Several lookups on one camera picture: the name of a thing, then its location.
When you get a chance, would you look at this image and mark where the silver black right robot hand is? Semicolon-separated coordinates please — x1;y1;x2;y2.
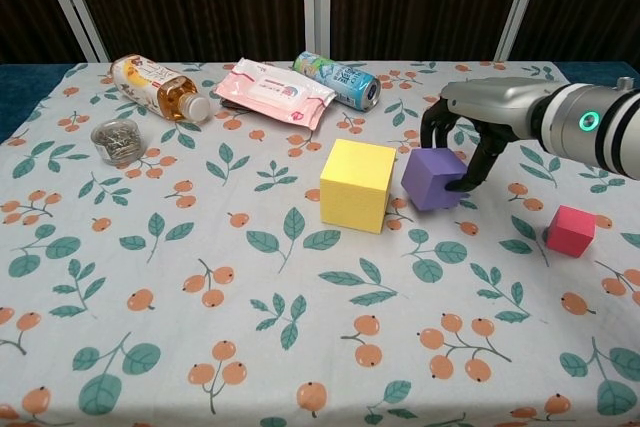
419;77;556;193

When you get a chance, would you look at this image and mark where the medium purple foam cube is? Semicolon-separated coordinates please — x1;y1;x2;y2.
400;147;469;212

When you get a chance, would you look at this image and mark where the small pink foam cube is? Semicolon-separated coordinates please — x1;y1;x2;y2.
545;204;598;260

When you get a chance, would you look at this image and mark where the large yellow foam cube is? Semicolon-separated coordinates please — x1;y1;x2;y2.
319;138;398;236

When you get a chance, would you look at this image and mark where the blue green drink can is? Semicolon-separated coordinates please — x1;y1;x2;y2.
292;50;382;112

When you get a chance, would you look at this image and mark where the pink wet wipes pack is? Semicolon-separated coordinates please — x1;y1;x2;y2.
214;57;337;131

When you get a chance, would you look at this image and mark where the floral print tablecloth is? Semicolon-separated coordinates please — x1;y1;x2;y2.
0;60;640;427

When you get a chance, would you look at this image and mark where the amber tea plastic bottle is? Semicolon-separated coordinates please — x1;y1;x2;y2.
109;53;212;123

